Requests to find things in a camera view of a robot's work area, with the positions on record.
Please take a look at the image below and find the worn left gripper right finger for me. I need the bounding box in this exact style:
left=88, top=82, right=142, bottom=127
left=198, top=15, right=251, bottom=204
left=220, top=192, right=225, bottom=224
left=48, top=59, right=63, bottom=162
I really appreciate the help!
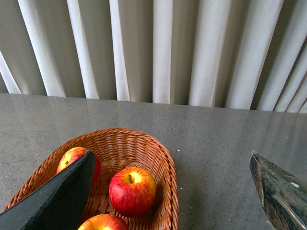
left=249, top=150, right=307, bottom=230

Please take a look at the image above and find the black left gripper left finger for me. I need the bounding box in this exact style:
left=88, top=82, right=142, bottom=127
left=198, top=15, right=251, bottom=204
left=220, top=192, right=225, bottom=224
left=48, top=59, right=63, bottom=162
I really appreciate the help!
left=0, top=150, right=95, bottom=230

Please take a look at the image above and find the red yellow apple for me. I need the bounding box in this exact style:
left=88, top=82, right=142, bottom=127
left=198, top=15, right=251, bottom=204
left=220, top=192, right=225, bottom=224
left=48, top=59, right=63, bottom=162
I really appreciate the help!
left=56, top=147, right=101, bottom=184
left=78, top=214, right=129, bottom=230

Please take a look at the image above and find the red yellow apple in basket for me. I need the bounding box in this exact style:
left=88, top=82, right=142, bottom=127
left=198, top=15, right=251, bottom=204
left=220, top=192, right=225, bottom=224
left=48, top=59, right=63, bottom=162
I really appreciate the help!
left=56, top=147, right=101, bottom=184

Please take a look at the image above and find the left brown wicker basket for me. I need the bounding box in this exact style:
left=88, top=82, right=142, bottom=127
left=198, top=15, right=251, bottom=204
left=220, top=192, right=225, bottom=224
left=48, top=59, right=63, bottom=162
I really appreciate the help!
left=5, top=127, right=179, bottom=230

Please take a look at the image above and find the white pleated curtain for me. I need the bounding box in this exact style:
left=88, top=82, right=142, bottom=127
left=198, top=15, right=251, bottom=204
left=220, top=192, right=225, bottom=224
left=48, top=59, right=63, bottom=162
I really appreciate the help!
left=0, top=0, right=307, bottom=114

